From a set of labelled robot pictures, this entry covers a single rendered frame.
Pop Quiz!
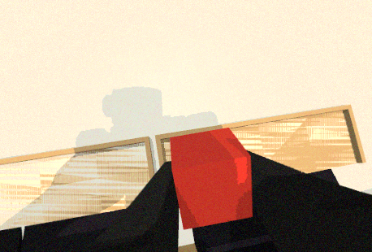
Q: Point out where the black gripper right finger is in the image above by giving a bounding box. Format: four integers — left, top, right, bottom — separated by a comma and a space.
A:
247, 150, 372, 252

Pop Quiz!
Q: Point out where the red cube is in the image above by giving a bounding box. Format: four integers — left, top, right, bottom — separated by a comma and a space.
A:
170, 128, 253, 230

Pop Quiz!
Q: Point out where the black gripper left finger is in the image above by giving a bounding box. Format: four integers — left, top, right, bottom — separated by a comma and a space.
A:
72, 161, 179, 252

